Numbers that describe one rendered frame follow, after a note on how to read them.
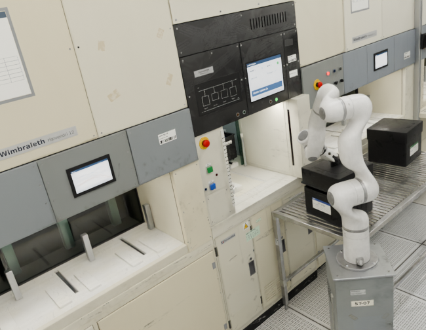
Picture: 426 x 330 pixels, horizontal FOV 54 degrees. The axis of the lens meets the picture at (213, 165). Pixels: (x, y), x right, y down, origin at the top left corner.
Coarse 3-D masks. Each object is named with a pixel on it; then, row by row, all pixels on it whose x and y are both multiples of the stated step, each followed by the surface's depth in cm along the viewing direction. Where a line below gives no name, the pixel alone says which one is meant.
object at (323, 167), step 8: (320, 160) 246; (304, 168) 239; (312, 168) 237; (320, 168) 235; (328, 168) 234; (336, 168) 232; (344, 168) 230; (368, 168) 230; (304, 176) 241; (312, 176) 235; (320, 176) 229; (328, 176) 224; (336, 176) 223; (344, 176) 221; (352, 176) 224; (312, 184) 238; (320, 184) 231; (328, 184) 226
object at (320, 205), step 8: (312, 192) 241; (320, 192) 235; (312, 200) 243; (320, 200) 237; (312, 208) 246; (320, 208) 239; (328, 208) 233; (360, 208) 236; (368, 208) 240; (320, 216) 241; (328, 216) 236; (336, 216) 230; (336, 224) 232
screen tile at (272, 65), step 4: (268, 64) 237; (272, 64) 239; (276, 64) 241; (280, 64) 243; (268, 68) 237; (272, 68) 239; (276, 68) 241; (280, 68) 244; (280, 72) 244; (268, 76) 238; (272, 76) 240; (276, 76) 243; (280, 76) 245; (268, 80) 239; (272, 80) 241
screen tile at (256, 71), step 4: (252, 68) 229; (256, 68) 231; (260, 68) 233; (264, 68) 235; (252, 72) 230; (256, 72) 232; (260, 72) 234; (264, 72) 236; (252, 76) 230; (264, 76) 236; (256, 80) 233; (260, 80) 235; (264, 80) 237; (252, 84) 231; (256, 84) 233; (260, 84) 235
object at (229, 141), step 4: (224, 132) 308; (228, 132) 306; (224, 136) 309; (228, 136) 298; (232, 136) 300; (228, 140) 298; (232, 140) 301; (228, 144) 299; (232, 144) 301; (228, 148) 300; (232, 148) 302; (228, 152) 300; (232, 152) 303; (236, 152) 305; (228, 156) 301; (232, 156) 304; (236, 156) 306; (228, 160) 302
